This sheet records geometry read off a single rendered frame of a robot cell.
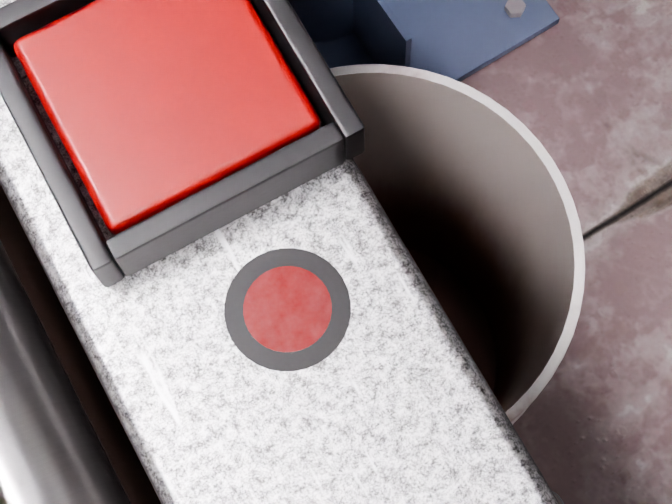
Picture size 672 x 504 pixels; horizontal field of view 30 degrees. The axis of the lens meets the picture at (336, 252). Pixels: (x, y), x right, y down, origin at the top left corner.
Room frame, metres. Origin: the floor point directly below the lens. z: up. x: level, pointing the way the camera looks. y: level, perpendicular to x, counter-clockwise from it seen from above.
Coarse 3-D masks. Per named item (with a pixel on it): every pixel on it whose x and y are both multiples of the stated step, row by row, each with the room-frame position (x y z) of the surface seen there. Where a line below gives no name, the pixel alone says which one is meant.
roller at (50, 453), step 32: (0, 256) 0.10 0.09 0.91; (0, 288) 0.09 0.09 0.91; (0, 320) 0.08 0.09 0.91; (32, 320) 0.08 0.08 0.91; (0, 352) 0.07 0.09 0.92; (32, 352) 0.07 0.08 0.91; (0, 384) 0.07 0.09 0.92; (32, 384) 0.07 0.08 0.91; (64, 384) 0.07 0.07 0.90; (0, 416) 0.06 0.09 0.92; (32, 416) 0.06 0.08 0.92; (64, 416) 0.06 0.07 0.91; (0, 448) 0.05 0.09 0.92; (32, 448) 0.05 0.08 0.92; (64, 448) 0.05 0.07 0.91; (96, 448) 0.05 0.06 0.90; (0, 480) 0.04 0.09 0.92; (32, 480) 0.04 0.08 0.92; (64, 480) 0.04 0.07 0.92; (96, 480) 0.04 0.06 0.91
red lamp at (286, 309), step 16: (272, 272) 0.09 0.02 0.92; (288, 272) 0.09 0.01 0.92; (304, 272) 0.09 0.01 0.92; (256, 288) 0.08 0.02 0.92; (272, 288) 0.08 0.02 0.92; (288, 288) 0.08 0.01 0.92; (304, 288) 0.08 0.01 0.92; (320, 288) 0.08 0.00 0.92; (256, 304) 0.08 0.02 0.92; (272, 304) 0.08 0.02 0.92; (288, 304) 0.08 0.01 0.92; (304, 304) 0.08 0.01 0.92; (320, 304) 0.08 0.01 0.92; (256, 320) 0.08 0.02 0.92; (272, 320) 0.08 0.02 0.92; (288, 320) 0.08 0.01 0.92; (304, 320) 0.07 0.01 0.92; (320, 320) 0.07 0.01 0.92; (256, 336) 0.07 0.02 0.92; (272, 336) 0.07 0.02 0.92; (288, 336) 0.07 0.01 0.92; (304, 336) 0.07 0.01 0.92; (320, 336) 0.07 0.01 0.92
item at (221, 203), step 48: (48, 0) 0.16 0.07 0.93; (0, 48) 0.15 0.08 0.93; (288, 48) 0.14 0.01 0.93; (336, 96) 0.13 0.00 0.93; (48, 144) 0.12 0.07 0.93; (336, 144) 0.12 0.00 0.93; (240, 192) 0.10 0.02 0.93; (96, 240) 0.10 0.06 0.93; (144, 240) 0.09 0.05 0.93; (192, 240) 0.10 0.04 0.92
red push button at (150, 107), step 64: (128, 0) 0.16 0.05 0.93; (192, 0) 0.16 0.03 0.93; (64, 64) 0.14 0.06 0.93; (128, 64) 0.14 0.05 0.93; (192, 64) 0.14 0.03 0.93; (256, 64) 0.14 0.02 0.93; (64, 128) 0.13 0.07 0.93; (128, 128) 0.13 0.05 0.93; (192, 128) 0.12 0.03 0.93; (256, 128) 0.12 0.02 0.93; (128, 192) 0.11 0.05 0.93; (192, 192) 0.11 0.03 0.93
